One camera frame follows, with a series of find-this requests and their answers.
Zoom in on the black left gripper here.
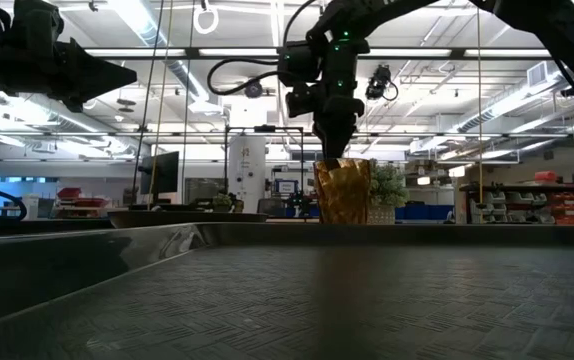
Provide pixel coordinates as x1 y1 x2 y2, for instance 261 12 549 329
0 37 139 114

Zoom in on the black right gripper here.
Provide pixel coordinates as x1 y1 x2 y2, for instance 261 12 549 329
312 52 369 160

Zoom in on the amber faceted plastic cup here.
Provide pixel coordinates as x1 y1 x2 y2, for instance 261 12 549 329
312 157 372 226

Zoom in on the dark round plate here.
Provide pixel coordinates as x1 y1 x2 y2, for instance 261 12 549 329
106 209 269 230

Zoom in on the flat red storage tray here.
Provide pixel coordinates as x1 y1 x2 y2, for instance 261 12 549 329
73 197 111 209

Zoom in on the dark slanted pole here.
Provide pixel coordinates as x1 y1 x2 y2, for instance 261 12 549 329
130 0 166 206

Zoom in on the yellow slanted pole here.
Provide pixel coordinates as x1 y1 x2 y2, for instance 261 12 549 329
146 0 175 209

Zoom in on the green plant in white pot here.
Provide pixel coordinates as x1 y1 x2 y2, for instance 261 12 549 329
367 160 411 226

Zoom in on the thin dark vertical pole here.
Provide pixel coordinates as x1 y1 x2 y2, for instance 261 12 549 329
180 0 198 202

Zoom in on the black computer monitor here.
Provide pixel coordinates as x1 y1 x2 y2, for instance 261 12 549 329
137 150 181 206

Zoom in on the small potted green plant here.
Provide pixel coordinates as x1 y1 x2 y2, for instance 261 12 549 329
211 192 234 214

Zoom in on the white container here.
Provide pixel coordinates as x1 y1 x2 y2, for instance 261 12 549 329
20 193 41 222

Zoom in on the white ceiling vent unit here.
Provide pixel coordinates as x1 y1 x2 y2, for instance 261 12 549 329
526 60 550 89

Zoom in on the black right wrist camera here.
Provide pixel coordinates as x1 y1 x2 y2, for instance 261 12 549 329
285 82 325 120

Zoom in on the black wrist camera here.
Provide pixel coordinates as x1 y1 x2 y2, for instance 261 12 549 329
285 82 325 120
9 0 65 44

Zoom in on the black hanging overhead camera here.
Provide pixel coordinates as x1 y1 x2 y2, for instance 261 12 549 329
364 63 400 103

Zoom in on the black metal rack frame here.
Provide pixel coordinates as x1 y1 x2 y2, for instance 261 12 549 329
223 124 306 221

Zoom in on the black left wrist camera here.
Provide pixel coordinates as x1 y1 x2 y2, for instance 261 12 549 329
9 0 65 44

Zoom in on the black overhead frame bar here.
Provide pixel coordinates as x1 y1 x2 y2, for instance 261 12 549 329
81 46 554 63

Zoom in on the white hanging ring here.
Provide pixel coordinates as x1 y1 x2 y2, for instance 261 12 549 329
192 0 220 36

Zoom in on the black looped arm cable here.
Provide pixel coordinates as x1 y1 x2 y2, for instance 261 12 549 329
206 57 289 97

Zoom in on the black arched arm cable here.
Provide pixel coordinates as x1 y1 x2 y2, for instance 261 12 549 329
282 0 319 47

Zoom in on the silver ceiling duct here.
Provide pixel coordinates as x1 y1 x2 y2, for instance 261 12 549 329
454 69 566 135

